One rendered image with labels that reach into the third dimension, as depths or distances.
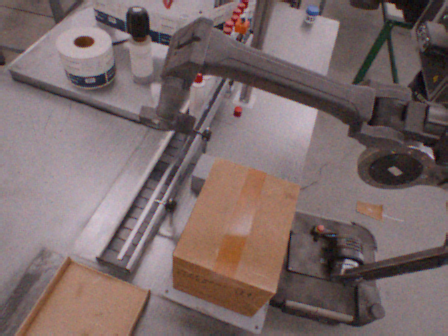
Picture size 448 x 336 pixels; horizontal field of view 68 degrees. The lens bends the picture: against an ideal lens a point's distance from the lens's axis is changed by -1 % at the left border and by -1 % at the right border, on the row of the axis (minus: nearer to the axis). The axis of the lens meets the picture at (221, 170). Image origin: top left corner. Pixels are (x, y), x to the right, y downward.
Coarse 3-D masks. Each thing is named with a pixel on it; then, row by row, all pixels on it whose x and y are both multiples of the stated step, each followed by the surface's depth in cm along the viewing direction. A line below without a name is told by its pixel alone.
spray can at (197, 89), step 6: (198, 78) 115; (198, 84) 117; (204, 84) 118; (192, 90) 119; (198, 90) 118; (192, 96) 121; (198, 96) 120; (192, 102) 123; (198, 102) 123; (192, 108) 126; (198, 108) 126; (192, 114) 128
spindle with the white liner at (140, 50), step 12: (132, 12) 114; (144, 12) 115; (132, 24) 116; (144, 24) 117; (132, 36) 121; (144, 36) 121; (132, 48) 125; (144, 48) 124; (132, 60) 129; (144, 60) 129; (132, 72) 135; (144, 72) 133
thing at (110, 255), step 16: (224, 80) 145; (208, 112) 133; (176, 144) 122; (160, 160) 117; (160, 176) 113; (144, 192) 109; (160, 192) 110; (144, 208) 106; (128, 224) 102; (144, 224) 103; (112, 240) 98; (112, 256) 96; (128, 256) 97
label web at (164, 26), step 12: (156, 12) 136; (204, 12) 140; (216, 12) 145; (228, 12) 150; (156, 24) 140; (168, 24) 139; (180, 24) 137; (216, 24) 150; (156, 36) 145; (168, 36) 143
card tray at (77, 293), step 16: (64, 272) 96; (80, 272) 97; (96, 272) 97; (48, 288) 90; (64, 288) 94; (80, 288) 94; (96, 288) 95; (112, 288) 95; (128, 288) 96; (48, 304) 91; (64, 304) 91; (80, 304) 92; (96, 304) 92; (112, 304) 93; (128, 304) 93; (144, 304) 93; (32, 320) 88; (48, 320) 89; (64, 320) 89; (80, 320) 89; (96, 320) 90; (112, 320) 90; (128, 320) 91
